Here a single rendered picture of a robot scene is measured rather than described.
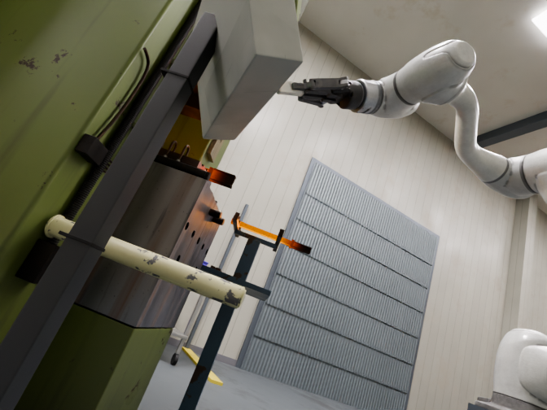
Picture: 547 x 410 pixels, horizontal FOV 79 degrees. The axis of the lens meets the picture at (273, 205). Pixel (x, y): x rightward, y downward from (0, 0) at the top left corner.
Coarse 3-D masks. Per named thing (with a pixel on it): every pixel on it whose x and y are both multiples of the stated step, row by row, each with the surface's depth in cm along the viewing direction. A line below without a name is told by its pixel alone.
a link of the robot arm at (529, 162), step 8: (536, 152) 103; (544, 152) 100; (528, 160) 103; (536, 160) 101; (544, 160) 99; (528, 168) 102; (536, 168) 100; (544, 168) 98; (528, 176) 102; (536, 176) 100; (544, 176) 98; (528, 184) 103; (536, 184) 101; (544, 184) 98; (536, 192) 105; (544, 192) 99; (544, 200) 101
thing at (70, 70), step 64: (0, 0) 84; (64, 0) 85; (128, 0) 85; (192, 0) 96; (0, 64) 77; (64, 64) 78; (128, 64) 79; (0, 128) 71; (64, 128) 72; (0, 192) 66; (64, 192) 72; (0, 256) 62; (0, 320) 67
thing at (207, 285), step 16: (48, 224) 69; (64, 224) 70; (112, 240) 69; (112, 256) 68; (128, 256) 67; (144, 256) 68; (160, 256) 69; (144, 272) 68; (160, 272) 67; (176, 272) 66; (192, 272) 67; (192, 288) 66; (208, 288) 66; (224, 288) 66; (240, 288) 66; (240, 304) 66
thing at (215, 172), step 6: (210, 168) 116; (216, 168) 117; (216, 174) 117; (222, 174) 117; (228, 174) 116; (210, 180) 117; (216, 180) 115; (222, 180) 116; (228, 180) 116; (228, 186) 116
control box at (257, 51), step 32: (224, 0) 58; (256, 0) 48; (288, 0) 51; (224, 32) 59; (256, 32) 47; (288, 32) 50; (224, 64) 60; (256, 64) 49; (288, 64) 50; (224, 96) 61; (256, 96) 59; (224, 128) 72
